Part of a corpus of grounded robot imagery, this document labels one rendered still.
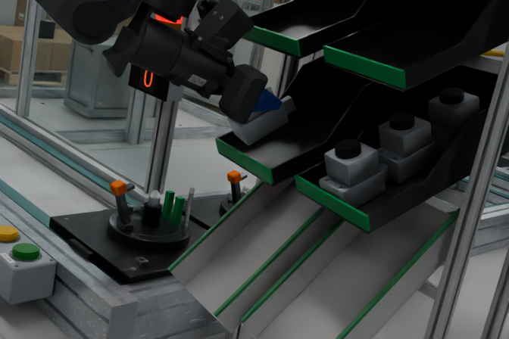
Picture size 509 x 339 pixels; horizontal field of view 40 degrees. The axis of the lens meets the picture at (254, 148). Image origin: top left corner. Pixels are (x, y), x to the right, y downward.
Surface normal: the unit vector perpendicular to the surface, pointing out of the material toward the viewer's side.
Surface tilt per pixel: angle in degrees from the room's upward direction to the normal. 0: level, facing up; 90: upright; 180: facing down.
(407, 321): 0
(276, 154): 25
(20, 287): 90
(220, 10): 57
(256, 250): 45
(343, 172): 115
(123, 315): 90
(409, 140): 90
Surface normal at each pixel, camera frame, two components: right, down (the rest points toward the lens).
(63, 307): -0.71, 0.04
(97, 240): 0.19, -0.95
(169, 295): 0.68, 0.31
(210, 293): -0.44, -0.68
